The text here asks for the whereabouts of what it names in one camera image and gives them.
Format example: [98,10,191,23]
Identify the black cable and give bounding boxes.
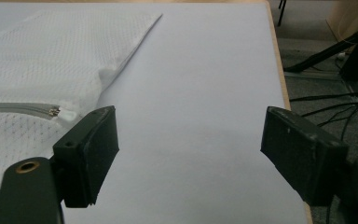
[289,91,358,103]
[301,101,358,119]
[317,105,358,142]

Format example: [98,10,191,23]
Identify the black stand leg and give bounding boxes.
[283,15,358,75]

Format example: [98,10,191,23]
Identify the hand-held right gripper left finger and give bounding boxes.
[52,105,120,209]

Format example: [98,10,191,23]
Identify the thin black furniture leg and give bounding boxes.
[277,0,288,28]

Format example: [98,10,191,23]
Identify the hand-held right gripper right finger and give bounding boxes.
[260,105,350,207]

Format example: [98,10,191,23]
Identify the white textured zippered cloth cover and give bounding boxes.
[0,9,164,198]

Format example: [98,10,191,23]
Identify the light wooden cabinet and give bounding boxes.
[325,0,358,45]

